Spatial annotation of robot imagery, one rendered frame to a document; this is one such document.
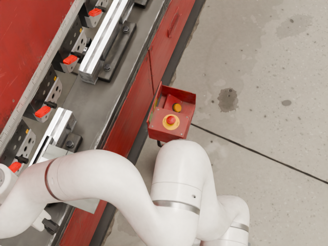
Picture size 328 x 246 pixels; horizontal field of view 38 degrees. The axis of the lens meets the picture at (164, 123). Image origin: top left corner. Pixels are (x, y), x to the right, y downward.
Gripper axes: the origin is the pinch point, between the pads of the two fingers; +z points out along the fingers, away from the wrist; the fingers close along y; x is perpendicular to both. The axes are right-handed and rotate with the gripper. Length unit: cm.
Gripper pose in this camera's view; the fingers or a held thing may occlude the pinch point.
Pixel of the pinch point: (42, 221)
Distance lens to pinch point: 142.2
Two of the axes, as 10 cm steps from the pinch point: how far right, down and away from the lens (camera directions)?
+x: 5.6, -7.6, 3.3
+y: 8.2, 4.4, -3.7
